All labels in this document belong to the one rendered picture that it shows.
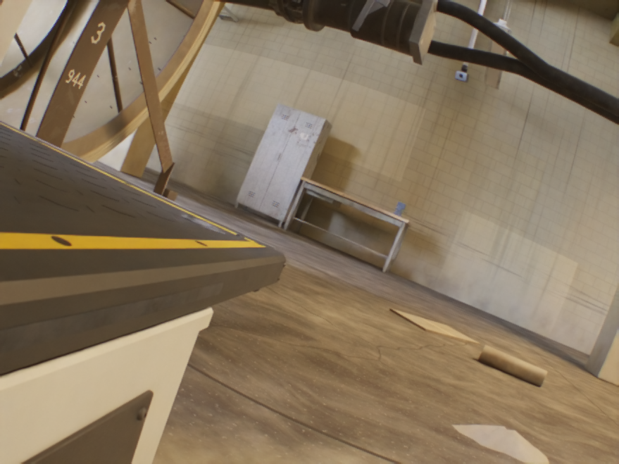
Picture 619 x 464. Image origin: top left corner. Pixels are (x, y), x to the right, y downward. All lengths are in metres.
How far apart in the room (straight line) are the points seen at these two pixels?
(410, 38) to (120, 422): 0.92
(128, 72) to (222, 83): 8.38
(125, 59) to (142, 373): 2.21
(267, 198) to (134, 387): 8.41
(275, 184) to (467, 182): 3.39
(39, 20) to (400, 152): 7.39
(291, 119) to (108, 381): 8.63
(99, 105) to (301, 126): 6.72
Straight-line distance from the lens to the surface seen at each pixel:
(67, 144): 1.82
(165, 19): 2.41
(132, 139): 5.84
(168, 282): 0.22
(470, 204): 9.07
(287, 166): 8.61
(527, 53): 1.09
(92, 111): 2.21
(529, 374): 2.66
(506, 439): 1.32
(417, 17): 1.05
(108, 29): 1.51
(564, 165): 9.53
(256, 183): 8.73
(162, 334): 0.24
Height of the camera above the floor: 0.36
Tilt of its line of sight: 1 degrees down
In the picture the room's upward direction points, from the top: 23 degrees clockwise
